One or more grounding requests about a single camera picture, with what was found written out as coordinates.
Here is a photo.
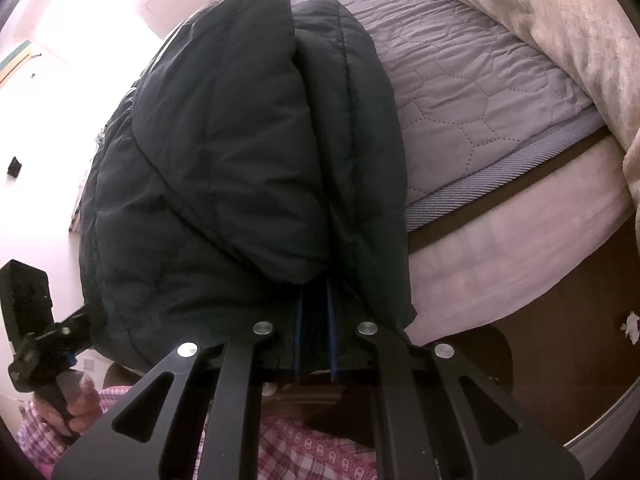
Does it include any dark green quilted puffer jacket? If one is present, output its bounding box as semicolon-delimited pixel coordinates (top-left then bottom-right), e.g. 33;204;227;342
79;0;416;372

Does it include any pink plaid pajama clothing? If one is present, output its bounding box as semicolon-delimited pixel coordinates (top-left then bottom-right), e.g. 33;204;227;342
14;383;381;480

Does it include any person's right hand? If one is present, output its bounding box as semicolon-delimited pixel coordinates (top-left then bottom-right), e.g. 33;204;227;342
262;382;279;399

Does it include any person's left hand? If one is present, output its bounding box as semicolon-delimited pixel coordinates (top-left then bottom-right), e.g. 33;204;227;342
34;370;102;443

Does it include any grey quilted bed mattress cover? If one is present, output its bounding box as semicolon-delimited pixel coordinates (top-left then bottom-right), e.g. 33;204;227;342
293;0;603;230

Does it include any white paper scrap on floor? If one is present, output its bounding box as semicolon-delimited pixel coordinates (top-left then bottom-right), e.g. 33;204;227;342
620;311;640;344

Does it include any beige leaf-pattern duvet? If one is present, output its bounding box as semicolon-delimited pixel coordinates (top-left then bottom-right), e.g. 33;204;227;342
319;0;640;241

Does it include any dark wall-mounted box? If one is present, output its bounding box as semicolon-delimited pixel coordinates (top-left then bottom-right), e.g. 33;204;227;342
6;157;22;179

